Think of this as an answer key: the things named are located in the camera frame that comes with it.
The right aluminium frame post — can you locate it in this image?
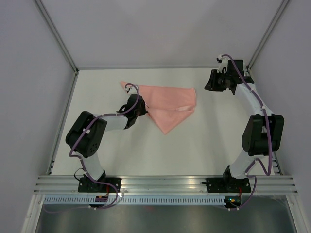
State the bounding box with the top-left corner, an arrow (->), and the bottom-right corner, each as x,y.
246,0 -> 291,70

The pink satin napkin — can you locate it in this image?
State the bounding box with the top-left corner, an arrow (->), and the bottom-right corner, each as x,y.
120,81 -> 196,134

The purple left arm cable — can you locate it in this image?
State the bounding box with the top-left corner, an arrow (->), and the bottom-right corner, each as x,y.
43,83 -> 140,214

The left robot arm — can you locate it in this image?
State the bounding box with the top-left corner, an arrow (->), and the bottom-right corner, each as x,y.
65,94 -> 148,192

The white slotted cable duct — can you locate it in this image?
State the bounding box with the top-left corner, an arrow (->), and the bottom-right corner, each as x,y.
44,195 -> 225,205

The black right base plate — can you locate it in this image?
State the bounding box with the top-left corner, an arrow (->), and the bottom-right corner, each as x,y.
201,177 -> 251,194

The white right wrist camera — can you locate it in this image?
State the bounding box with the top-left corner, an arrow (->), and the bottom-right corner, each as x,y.
216,55 -> 228,73

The aluminium front rail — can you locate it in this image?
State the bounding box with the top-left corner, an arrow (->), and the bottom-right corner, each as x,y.
33,175 -> 298,196

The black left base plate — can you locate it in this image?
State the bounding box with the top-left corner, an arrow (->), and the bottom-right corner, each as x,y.
78,177 -> 121,193

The aluminium frame post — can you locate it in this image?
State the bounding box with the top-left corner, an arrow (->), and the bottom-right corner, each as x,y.
33,0 -> 79,74
246,0 -> 291,70

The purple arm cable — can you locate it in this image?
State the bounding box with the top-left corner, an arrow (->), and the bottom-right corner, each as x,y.
222,54 -> 273,212
43,83 -> 140,214

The left aluminium frame post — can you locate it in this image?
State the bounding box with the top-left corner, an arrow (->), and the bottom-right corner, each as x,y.
33,0 -> 79,74

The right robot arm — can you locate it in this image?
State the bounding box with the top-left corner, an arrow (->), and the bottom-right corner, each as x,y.
203,54 -> 285,193

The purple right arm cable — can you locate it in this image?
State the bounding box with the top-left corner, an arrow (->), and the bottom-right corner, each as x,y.
222,54 -> 273,212

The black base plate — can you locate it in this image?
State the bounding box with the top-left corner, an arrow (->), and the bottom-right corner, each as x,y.
78,177 -> 121,193
201,177 -> 251,194

